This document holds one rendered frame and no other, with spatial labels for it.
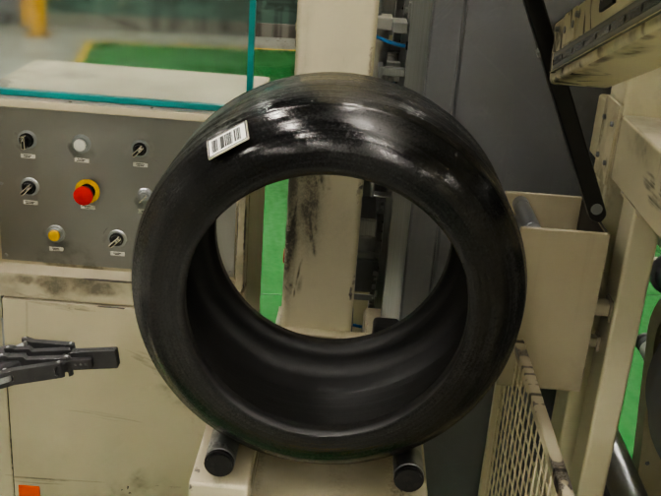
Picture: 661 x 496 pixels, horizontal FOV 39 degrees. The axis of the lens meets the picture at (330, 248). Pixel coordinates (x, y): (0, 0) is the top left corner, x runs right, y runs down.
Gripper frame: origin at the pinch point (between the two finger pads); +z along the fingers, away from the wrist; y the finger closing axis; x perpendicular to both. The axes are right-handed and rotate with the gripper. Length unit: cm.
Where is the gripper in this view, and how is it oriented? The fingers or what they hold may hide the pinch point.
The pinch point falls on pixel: (94, 358)
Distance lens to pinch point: 149.0
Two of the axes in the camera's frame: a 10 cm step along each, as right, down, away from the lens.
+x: 0.7, 9.3, 3.6
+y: 0.4, -3.7, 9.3
